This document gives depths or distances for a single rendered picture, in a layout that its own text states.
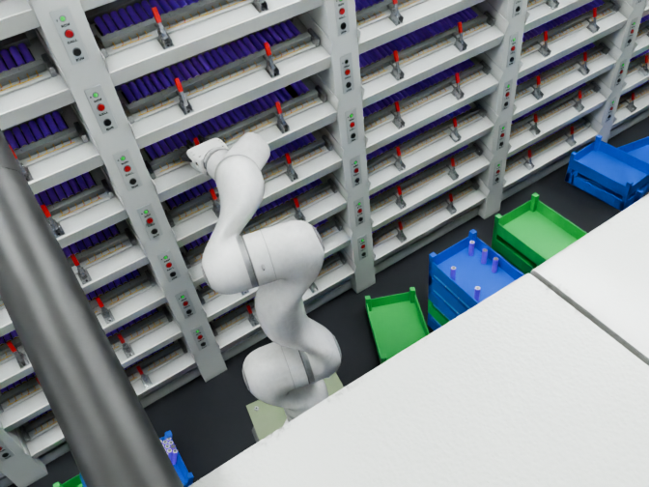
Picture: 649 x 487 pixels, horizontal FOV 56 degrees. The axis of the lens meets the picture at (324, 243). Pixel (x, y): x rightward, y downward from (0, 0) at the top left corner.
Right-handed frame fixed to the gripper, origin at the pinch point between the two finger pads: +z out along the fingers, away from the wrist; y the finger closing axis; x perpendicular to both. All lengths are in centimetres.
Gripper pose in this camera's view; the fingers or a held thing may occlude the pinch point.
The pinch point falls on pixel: (196, 144)
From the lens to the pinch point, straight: 176.5
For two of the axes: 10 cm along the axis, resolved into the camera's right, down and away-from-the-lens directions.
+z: -5.1, -4.2, 7.5
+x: -2.1, -7.9, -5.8
